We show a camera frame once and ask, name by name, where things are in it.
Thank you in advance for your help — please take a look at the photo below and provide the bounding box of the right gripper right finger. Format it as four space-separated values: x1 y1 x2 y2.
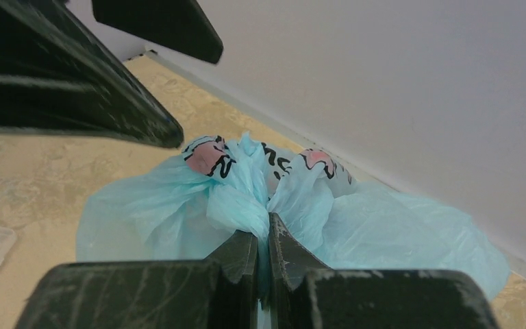
268 213 499 329

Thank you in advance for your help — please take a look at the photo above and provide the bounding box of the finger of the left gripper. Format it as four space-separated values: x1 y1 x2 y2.
92 0 224 64
0 1 184 149

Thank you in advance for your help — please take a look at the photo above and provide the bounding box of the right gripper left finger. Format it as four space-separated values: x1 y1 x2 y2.
16 231 258 328

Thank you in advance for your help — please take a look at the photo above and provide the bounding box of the light blue plastic bag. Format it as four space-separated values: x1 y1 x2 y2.
75 132 512 302

